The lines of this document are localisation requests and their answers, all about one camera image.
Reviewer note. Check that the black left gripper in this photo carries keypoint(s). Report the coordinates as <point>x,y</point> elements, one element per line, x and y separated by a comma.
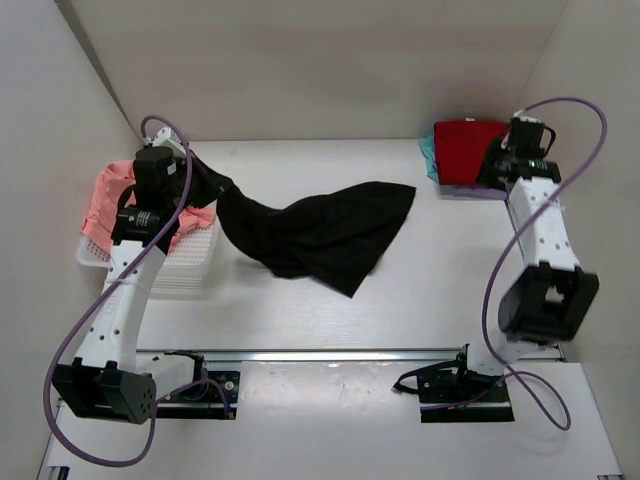
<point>189,167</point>

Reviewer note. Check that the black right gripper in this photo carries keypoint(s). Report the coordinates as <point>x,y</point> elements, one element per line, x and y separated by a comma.
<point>495,163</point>

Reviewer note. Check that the black t-shirt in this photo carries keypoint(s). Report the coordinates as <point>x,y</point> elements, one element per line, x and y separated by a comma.
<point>336,238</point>

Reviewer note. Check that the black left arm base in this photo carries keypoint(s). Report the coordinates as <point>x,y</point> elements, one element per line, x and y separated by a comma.
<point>210,390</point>

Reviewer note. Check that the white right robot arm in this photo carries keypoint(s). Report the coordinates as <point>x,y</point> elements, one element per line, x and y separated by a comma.
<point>549,300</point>

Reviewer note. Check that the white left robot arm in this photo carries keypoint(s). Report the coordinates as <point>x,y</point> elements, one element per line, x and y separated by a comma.
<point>106,379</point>

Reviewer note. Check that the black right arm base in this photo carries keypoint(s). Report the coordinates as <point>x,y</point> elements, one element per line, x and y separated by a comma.
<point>450,393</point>

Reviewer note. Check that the red folded t-shirt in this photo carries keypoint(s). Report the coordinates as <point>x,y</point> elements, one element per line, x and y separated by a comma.
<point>460,146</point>

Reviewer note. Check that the pink t-shirt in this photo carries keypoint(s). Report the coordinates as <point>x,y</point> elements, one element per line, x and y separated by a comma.
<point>99,222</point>

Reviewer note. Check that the lavender folded t-shirt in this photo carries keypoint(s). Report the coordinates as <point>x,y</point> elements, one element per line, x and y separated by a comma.
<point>472,192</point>

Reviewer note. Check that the teal folded t-shirt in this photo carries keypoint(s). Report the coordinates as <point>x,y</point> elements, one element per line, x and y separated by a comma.
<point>427,148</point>

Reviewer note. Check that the white plastic basket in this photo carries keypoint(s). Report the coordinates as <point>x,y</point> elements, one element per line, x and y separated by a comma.
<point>183,275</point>

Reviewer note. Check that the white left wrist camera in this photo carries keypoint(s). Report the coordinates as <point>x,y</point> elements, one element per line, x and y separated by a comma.
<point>166,137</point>

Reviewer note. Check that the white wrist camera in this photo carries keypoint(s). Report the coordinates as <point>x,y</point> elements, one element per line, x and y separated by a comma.
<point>166,137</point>
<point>521,116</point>

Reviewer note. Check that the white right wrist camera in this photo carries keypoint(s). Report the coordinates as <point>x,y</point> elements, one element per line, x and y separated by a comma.
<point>521,116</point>

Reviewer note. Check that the aluminium table rail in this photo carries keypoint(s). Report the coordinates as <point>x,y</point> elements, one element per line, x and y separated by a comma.
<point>315,355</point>

